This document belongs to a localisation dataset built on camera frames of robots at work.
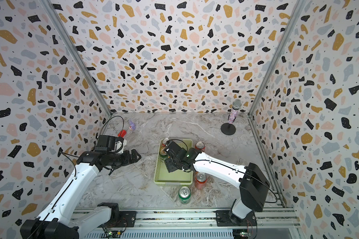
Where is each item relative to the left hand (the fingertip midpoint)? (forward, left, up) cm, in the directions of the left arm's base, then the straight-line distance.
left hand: (135, 158), depth 78 cm
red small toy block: (+28, +19, -15) cm, 37 cm away
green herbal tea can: (+6, -14, -5) cm, 16 cm away
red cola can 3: (-10, -35, -5) cm, 36 cm away
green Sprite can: (-17, -26, -5) cm, 32 cm away
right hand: (-2, -19, -3) cm, 19 cm away
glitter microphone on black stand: (+31, -59, -15) cm, 69 cm away
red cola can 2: (+11, -35, -5) cm, 37 cm away
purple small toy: (+33, +13, -13) cm, 38 cm away
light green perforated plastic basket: (-4, -22, -16) cm, 28 cm away
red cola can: (+15, -13, -6) cm, 21 cm away
